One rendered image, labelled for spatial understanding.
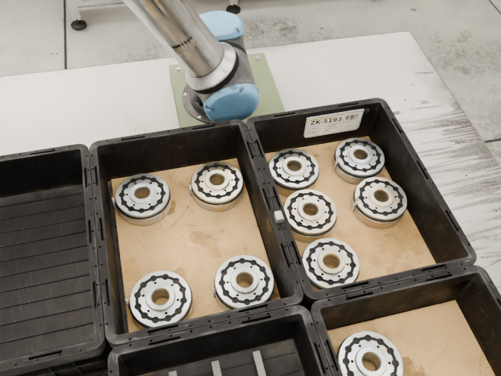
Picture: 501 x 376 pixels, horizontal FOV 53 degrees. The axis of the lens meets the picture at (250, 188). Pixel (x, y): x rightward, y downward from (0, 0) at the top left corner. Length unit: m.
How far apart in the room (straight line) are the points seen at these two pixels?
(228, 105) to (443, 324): 0.57
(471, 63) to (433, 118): 1.48
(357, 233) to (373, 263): 0.07
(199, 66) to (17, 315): 0.54
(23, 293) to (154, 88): 0.69
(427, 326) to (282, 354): 0.25
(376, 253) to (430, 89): 0.67
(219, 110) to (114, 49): 1.74
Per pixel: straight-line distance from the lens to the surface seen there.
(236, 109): 1.04
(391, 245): 0.99
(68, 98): 1.44
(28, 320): 0.94
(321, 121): 1.06
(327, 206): 0.97
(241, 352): 0.86
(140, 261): 0.94
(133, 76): 1.47
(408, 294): 0.86
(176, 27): 0.92
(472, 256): 0.91
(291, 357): 0.86
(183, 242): 0.95
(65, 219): 1.02
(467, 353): 0.94
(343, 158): 1.06
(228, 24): 1.14
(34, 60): 2.77
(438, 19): 3.15
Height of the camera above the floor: 1.64
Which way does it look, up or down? 53 degrees down
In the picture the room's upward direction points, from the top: 4 degrees clockwise
